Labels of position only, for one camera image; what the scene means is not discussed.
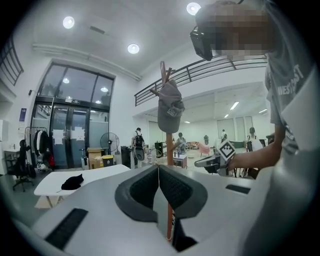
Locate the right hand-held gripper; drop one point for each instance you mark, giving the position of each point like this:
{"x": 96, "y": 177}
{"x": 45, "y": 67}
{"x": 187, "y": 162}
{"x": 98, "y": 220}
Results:
{"x": 226, "y": 152}

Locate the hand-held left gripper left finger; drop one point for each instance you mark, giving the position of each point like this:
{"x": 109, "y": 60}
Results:
{"x": 100, "y": 200}

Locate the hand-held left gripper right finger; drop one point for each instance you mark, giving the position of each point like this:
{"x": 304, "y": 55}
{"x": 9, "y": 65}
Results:
{"x": 220, "y": 207}

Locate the wooden coat stand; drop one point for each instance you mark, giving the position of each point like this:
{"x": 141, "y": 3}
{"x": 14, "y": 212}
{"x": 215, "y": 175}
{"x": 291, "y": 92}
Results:
{"x": 169, "y": 145}

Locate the person's right forearm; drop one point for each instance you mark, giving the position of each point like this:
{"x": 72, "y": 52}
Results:
{"x": 257, "y": 155}

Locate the pink chair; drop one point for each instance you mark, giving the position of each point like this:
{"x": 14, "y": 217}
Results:
{"x": 204, "y": 150}

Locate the small white table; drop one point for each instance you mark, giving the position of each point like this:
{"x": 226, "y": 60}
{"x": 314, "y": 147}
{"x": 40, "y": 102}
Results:
{"x": 180, "y": 160}

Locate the black cloth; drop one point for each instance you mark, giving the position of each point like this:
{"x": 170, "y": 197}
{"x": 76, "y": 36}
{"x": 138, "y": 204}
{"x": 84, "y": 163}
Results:
{"x": 72, "y": 182}

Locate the yellow lid bin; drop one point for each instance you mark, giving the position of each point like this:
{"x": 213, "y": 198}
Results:
{"x": 108, "y": 161}

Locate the cardboard box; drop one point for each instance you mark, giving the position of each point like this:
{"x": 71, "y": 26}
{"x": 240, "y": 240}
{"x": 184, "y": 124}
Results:
{"x": 94, "y": 158}

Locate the black cabinet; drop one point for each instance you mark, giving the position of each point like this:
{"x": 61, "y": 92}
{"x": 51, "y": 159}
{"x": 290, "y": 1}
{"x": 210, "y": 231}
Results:
{"x": 127, "y": 156}

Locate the black floor fan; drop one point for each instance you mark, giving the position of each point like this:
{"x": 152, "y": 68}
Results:
{"x": 110, "y": 141}

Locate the grey baseball cap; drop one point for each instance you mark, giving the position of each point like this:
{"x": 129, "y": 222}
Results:
{"x": 171, "y": 110}

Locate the glass entrance door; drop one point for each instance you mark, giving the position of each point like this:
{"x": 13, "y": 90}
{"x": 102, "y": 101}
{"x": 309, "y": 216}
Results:
{"x": 75, "y": 135}

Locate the black office chair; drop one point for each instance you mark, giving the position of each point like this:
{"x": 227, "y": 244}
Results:
{"x": 21, "y": 172}

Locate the black balcony railing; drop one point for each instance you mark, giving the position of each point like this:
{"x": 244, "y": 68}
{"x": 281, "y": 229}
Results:
{"x": 200, "y": 72}

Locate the person's grey t-shirt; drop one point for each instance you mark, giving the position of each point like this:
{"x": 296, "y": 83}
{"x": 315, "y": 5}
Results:
{"x": 295, "y": 112}

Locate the upper glass window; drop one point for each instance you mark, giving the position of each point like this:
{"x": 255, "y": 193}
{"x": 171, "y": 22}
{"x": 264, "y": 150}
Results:
{"x": 77, "y": 83}

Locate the round ceiling light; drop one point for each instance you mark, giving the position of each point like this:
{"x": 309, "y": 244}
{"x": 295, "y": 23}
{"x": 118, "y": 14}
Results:
{"x": 193, "y": 8}
{"x": 68, "y": 22}
{"x": 133, "y": 48}

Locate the person's head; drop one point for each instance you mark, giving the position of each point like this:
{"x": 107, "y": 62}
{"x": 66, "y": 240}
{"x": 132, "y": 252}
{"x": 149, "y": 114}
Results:
{"x": 237, "y": 27}

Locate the black window railing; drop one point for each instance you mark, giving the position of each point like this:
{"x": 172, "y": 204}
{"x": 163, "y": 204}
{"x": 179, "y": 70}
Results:
{"x": 11, "y": 62}

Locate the ceiling air vent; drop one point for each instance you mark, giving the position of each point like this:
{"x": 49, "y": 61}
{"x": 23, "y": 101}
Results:
{"x": 97, "y": 30}

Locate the clothes rail with garments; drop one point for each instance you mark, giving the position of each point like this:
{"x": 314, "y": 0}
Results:
{"x": 41, "y": 145}

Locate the blue wall poster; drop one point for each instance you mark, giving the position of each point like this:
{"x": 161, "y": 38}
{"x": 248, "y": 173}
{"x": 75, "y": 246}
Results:
{"x": 22, "y": 117}

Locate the black head-mounted camera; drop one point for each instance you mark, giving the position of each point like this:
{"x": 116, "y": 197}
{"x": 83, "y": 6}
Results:
{"x": 201, "y": 45}

